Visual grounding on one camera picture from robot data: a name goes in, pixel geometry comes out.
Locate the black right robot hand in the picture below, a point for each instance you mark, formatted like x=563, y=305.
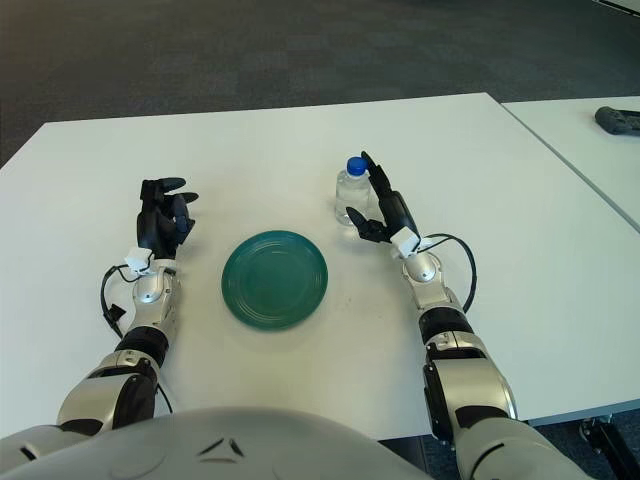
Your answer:
x=395, y=205

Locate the black table leg with caster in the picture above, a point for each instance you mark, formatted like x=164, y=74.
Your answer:
x=607, y=440

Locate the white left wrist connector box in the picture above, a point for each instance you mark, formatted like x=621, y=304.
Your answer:
x=137, y=259

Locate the green round plate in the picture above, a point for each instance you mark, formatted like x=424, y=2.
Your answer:
x=275, y=280

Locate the grey fabric object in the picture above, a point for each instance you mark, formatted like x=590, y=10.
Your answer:
x=612, y=120

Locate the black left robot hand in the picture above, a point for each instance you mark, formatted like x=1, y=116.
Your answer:
x=155, y=230

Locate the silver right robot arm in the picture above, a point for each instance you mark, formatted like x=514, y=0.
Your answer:
x=465, y=380

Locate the white right wrist connector box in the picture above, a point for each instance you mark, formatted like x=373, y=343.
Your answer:
x=405, y=243

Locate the grey robot torso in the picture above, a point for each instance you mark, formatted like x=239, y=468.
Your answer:
x=200, y=450

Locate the clear bottle with blue cap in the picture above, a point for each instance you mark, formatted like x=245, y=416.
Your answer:
x=352, y=195

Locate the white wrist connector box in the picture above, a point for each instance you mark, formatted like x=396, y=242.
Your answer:
x=405, y=243
x=137, y=259

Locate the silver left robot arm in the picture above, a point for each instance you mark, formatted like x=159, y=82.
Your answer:
x=150, y=300

